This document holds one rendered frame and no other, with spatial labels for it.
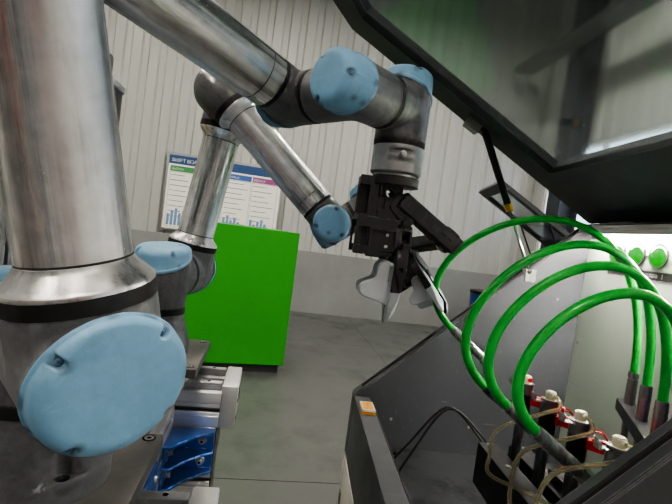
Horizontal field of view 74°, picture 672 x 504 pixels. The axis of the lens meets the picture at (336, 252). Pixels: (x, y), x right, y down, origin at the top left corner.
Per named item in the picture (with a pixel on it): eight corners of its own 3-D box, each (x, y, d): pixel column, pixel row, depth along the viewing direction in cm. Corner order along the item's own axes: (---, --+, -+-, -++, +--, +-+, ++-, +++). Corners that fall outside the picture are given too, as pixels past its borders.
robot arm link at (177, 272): (115, 304, 91) (122, 238, 90) (146, 295, 104) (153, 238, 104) (172, 312, 90) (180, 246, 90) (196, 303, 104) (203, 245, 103)
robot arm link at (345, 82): (285, 112, 59) (342, 133, 67) (347, 103, 51) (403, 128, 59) (293, 52, 59) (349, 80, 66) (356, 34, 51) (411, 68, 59)
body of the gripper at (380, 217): (347, 253, 69) (357, 176, 69) (401, 260, 70) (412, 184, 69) (352, 256, 62) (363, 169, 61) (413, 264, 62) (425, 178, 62)
